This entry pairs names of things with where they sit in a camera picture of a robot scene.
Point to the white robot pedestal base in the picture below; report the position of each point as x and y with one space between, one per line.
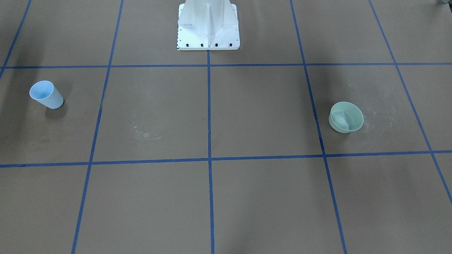
208 25

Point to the light green bowl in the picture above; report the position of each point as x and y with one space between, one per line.
345 117

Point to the light blue plastic cup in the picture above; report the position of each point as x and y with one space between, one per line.
47 94

